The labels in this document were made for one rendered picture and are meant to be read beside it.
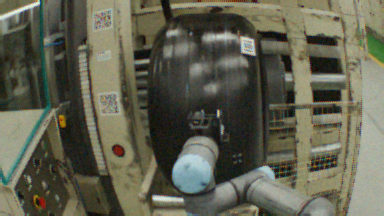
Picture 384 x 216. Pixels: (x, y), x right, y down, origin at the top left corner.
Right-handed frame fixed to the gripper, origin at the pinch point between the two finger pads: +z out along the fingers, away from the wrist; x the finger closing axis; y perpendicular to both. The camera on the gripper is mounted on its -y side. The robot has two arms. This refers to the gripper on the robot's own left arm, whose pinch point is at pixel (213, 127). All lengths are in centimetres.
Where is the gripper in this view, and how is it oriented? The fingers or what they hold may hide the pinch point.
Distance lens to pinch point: 155.3
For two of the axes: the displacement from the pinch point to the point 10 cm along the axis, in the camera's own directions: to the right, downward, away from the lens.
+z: 1.5, -3.3, 9.3
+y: -0.9, -9.4, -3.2
